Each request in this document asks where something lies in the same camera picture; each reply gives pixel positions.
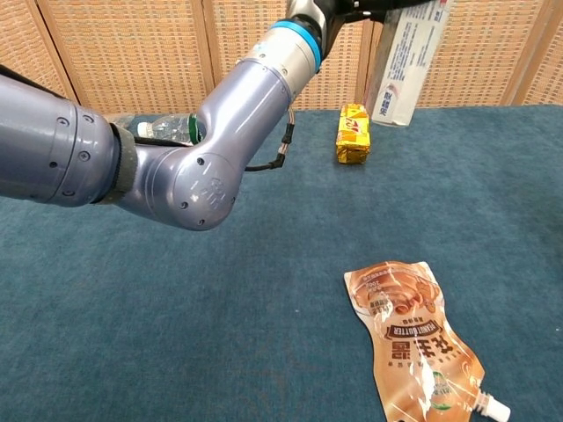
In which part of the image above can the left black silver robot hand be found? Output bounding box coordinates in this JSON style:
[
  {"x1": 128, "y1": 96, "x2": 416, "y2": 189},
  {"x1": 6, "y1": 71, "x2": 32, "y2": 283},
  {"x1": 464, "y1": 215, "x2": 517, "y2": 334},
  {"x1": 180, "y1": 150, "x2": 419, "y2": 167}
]
[{"x1": 288, "y1": 0, "x2": 441, "y2": 58}]

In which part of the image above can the floral toothpaste box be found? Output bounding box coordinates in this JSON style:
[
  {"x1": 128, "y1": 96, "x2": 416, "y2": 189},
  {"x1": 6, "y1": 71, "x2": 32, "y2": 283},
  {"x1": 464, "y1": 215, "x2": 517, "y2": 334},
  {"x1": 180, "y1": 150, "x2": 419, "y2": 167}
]
[{"x1": 362, "y1": 0, "x2": 457, "y2": 127}]

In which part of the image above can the green label water bottle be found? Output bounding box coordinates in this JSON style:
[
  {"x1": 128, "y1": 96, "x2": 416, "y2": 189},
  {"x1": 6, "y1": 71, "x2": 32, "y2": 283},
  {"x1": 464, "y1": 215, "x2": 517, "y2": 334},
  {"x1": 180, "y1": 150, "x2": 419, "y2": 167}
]
[{"x1": 136, "y1": 113, "x2": 208, "y2": 149}]

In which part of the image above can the yellow snack package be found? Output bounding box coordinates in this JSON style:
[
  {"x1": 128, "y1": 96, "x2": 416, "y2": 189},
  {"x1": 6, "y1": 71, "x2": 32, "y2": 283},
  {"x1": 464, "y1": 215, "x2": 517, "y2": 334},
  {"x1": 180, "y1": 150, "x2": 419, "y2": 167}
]
[{"x1": 336, "y1": 103, "x2": 373, "y2": 165}]

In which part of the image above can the bamboo folding screen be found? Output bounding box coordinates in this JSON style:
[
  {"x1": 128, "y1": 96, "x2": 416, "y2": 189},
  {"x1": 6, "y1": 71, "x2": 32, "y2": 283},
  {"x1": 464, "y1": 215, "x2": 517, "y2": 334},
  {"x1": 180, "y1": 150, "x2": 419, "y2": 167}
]
[{"x1": 0, "y1": 0, "x2": 563, "y2": 116}]

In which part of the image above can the brown peanut butter pouch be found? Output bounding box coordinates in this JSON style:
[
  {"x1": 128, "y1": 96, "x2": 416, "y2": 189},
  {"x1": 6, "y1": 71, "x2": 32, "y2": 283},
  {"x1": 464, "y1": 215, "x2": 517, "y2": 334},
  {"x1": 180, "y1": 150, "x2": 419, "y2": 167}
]
[{"x1": 343, "y1": 260, "x2": 512, "y2": 422}]

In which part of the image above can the blue table carpet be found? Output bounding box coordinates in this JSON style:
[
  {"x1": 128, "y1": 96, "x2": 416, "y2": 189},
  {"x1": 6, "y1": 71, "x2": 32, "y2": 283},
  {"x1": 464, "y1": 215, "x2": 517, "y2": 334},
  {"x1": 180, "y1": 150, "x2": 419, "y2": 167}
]
[{"x1": 0, "y1": 104, "x2": 563, "y2": 422}]

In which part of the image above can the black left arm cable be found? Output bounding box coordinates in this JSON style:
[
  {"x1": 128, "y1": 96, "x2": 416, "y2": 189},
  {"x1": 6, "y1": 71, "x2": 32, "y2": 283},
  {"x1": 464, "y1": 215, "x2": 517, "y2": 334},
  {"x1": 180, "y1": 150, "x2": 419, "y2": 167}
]
[{"x1": 131, "y1": 110, "x2": 296, "y2": 172}]

